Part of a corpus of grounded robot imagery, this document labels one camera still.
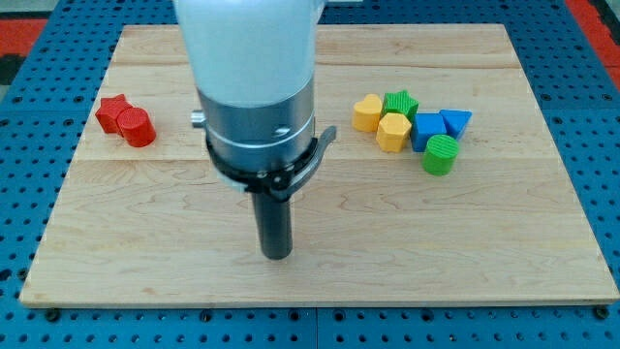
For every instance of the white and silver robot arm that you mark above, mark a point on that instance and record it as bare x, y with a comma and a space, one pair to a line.
253, 63

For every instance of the yellow heart block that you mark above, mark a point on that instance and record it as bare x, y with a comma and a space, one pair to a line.
367, 113

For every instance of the yellow hexagon block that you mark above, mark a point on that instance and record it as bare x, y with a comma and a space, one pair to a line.
393, 132

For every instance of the black quick-release clamp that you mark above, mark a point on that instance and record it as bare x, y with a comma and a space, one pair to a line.
279, 184

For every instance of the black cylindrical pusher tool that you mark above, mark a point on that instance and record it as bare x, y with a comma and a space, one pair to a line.
274, 223

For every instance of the green star block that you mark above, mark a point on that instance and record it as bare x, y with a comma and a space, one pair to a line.
400, 102

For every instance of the blue cube block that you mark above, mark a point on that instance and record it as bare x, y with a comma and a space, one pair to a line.
425, 126

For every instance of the green cylinder block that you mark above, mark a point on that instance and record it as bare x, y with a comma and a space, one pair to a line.
440, 154

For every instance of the blue triangle block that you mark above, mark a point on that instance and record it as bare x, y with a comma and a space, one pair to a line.
456, 122

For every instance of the light wooden board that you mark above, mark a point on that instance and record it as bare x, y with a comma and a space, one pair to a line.
155, 227

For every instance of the red cylinder block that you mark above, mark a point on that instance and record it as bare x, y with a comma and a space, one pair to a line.
135, 127

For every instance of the red star block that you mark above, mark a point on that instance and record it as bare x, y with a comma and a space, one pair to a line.
108, 112

